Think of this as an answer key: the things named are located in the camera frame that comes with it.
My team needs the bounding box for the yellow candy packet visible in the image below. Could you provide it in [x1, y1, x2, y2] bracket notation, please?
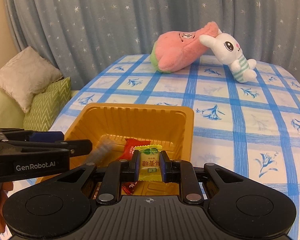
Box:
[134, 145, 162, 181]

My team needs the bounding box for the grey printed snack packet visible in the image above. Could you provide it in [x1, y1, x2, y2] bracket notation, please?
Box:
[85, 140, 115, 165]

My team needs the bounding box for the red square snack packet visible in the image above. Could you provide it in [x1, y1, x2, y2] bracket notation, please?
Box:
[121, 181, 138, 195]

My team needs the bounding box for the green zigzag cushion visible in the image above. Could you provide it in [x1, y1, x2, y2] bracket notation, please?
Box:
[23, 77, 71, 131]

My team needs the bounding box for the orange plastic bin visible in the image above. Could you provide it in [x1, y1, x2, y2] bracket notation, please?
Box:
[34, 102, 195, 197]

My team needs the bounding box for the light green sofa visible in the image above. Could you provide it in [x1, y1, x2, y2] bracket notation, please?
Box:
[0, 89, 77, 128]

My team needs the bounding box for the beige cushion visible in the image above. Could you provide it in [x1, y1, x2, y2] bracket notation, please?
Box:
[0, 46, 63, 113]

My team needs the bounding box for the blue checked tablecloth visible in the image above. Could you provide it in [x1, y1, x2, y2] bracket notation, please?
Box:
[52, 55, 300, 239]

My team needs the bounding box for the pink peach plush toy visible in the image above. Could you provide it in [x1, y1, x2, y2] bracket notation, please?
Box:
[150, 22, 219, 73]

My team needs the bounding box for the grey star curtain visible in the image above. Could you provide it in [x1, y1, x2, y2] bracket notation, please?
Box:
[6, 0, 300, 90]

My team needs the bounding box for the white bunny plush toy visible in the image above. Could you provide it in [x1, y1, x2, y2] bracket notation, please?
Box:
[199, 29, 257, 83]

